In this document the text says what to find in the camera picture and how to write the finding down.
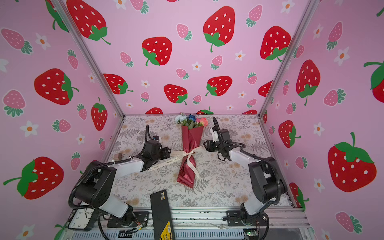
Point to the aluminium corner post right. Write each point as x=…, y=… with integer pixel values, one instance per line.
x=296, y=39

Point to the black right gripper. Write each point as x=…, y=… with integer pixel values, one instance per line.
x=209, y=146

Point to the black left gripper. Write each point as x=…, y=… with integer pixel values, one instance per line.
x=165, y=152

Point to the black flat device yellow label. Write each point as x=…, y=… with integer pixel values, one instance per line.
x=162, y=217

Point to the beige ribbon pile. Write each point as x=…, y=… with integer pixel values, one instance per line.
x=178, y=156

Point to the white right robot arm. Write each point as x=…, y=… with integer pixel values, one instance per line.
x=267, y=183

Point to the white fake flower stem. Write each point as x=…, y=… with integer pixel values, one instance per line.
x=183, y=120

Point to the dark red wrapping paper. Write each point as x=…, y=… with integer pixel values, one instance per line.
x=191, y=144

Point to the black framed analog clock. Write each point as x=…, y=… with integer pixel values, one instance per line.
x=83, y=220

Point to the small brown ribbon spool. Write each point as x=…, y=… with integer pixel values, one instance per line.
x=118, y=156

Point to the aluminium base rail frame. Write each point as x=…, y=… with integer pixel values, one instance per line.
x=277, y=223

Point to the large pink fake rose stem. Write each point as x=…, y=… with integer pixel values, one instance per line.
x=204, y=122

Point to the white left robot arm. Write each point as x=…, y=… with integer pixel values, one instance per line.
x=94, y=188

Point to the blue fake rose stem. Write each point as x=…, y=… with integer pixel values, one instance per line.
x=192, y=118

